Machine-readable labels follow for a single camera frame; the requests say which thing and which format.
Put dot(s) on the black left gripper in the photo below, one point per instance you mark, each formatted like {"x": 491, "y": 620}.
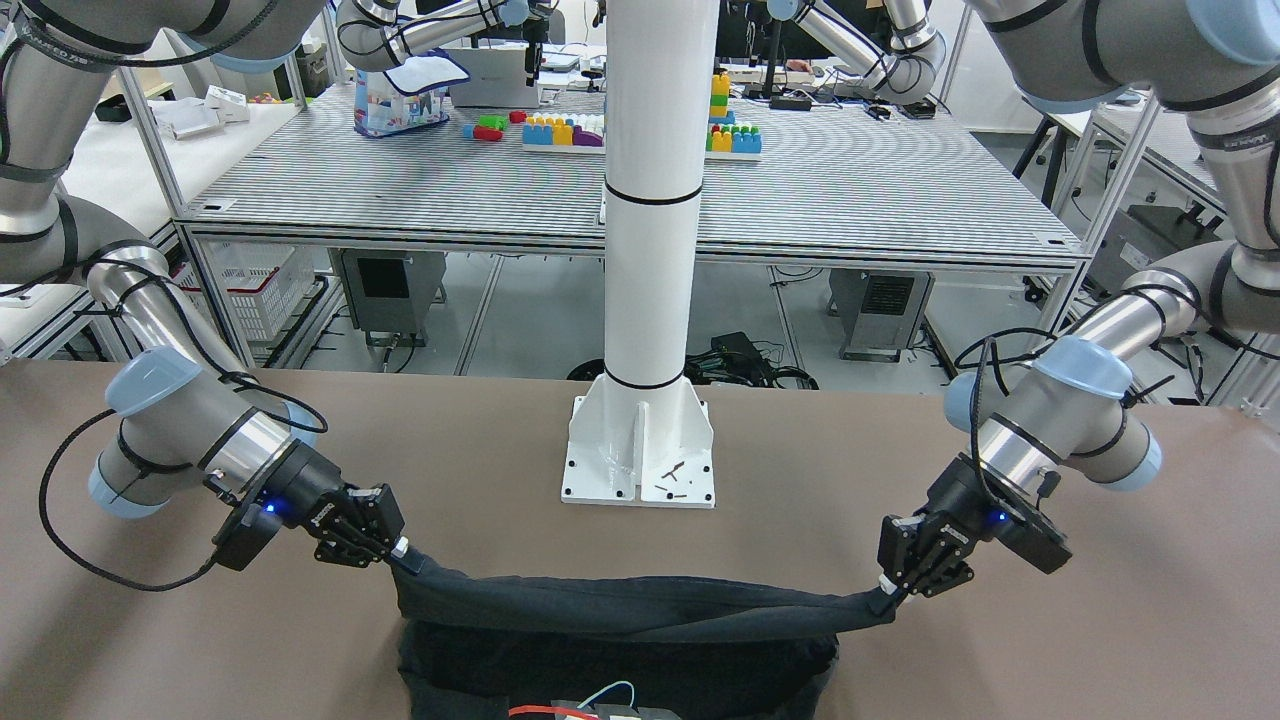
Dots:
{"x": 957, "y": 506}

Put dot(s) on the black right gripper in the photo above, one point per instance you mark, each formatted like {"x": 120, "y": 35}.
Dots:
{"x": 308, "y": 487}

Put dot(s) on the black printed t-shirt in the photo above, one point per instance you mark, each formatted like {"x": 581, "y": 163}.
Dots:
{"x": 703, "y": 648}

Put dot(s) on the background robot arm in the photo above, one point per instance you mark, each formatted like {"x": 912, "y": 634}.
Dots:
{"x": 904, "y": 72}

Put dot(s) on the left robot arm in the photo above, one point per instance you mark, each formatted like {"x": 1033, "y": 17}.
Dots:
{"x": 1215, "y": 62}

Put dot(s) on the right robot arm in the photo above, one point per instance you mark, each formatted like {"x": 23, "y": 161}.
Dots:
{"x": 190, "y": 412}

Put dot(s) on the grey slatted work table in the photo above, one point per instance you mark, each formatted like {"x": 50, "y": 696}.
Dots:
{"x": 833, "y": 188}

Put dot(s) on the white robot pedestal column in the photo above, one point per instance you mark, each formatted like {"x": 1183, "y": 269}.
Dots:
{"x": 641, "y": 436}

